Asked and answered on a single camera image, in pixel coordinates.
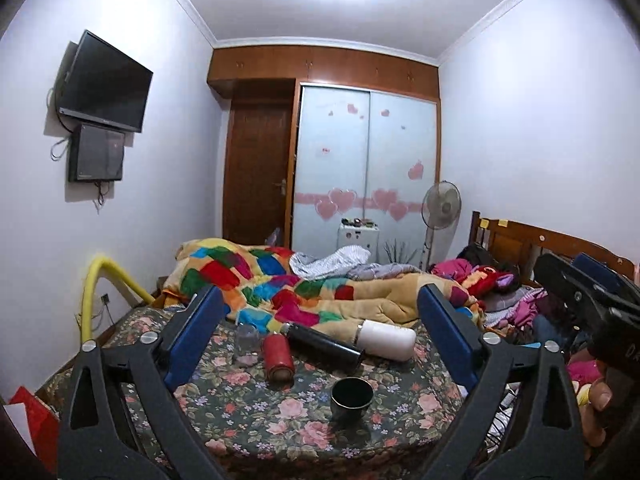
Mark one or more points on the striped grey cloth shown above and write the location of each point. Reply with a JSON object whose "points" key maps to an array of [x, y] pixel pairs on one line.
{"points": [[325, 260]]}

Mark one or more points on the colourful patchwork quilt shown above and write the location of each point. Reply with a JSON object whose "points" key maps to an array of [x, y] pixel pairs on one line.
{"points": [[300, 292]]}

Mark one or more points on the white bottle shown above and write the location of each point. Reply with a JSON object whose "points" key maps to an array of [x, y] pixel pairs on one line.
{"points": [[389, 340]]}

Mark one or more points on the floral bed sheet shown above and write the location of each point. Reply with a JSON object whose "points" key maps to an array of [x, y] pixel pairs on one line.
{"points": [[280, 410]]}

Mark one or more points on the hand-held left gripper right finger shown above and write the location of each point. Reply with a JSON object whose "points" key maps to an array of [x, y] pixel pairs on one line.
{"points": [[450, 340]]}

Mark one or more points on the person's right hand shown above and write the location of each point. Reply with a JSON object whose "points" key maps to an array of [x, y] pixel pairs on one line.
{"points": [[599, 399]]}

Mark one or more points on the dried twig decoration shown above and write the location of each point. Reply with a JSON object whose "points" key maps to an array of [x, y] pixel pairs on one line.
{"points": [[398, 252]]}

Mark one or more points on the brown wooden door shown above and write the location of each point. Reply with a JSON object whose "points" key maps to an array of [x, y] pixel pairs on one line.
{"points": [[257, 170]]}

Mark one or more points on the red cylindrical bottle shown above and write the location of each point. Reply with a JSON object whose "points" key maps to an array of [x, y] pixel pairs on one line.
{"points": [[278, 360]]}

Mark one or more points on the pink cloth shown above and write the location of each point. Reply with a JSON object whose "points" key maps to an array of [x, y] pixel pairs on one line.
{"points": [[585, 367]]}

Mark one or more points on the wooden wardrobe with glass doors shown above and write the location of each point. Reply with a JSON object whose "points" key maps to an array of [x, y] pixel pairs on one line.
{"points": [[365, 160]]}

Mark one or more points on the pile of clothes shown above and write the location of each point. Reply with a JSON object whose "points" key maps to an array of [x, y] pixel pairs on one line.
{"points": [[515, 305]]}

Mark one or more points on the red paper bag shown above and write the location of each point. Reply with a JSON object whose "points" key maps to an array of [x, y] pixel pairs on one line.
{"points": [[37, 425]]}

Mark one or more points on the wall-mounted black television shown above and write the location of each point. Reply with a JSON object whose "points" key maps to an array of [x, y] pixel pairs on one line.
{"points": [[105, 82]]}

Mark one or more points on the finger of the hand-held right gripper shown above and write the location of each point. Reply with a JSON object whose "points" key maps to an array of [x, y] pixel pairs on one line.
{"points": [[565, 285], [605, 275]]}

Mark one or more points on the black cup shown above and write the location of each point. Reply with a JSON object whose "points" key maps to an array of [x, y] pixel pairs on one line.
{"points": [[351, 401]]}

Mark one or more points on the red plush toy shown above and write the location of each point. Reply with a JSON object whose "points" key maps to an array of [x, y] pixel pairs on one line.
{"points": [[487, 280]]}

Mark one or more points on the standing electric fan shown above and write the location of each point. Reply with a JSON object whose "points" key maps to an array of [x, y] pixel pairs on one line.
{"points": [[441, 205]]}

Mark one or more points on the black thermos bottle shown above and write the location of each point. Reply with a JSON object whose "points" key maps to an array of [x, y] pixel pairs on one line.
{"points": [[322, 347]]}

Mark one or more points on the white small cabinet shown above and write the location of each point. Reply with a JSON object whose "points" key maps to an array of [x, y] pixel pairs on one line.
{"points": [[358, 236]]}

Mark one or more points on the wooden headboard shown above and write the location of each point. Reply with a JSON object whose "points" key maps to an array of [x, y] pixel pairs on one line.
{"points": [[525, 240]]}

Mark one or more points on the yellow foam pipe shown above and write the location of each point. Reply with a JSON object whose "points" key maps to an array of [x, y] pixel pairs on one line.
{"points": [[92, 290]]}

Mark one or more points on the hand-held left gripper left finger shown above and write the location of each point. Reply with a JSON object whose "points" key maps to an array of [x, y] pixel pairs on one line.
{"points": [[192, 340]]}

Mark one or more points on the black wall-mounted box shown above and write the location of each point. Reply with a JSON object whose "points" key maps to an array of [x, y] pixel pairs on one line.
{"points": [[97, 152]]}

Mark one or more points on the clear glass cup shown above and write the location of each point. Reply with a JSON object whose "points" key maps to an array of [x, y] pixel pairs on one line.
{"points": [[246, 346]]}

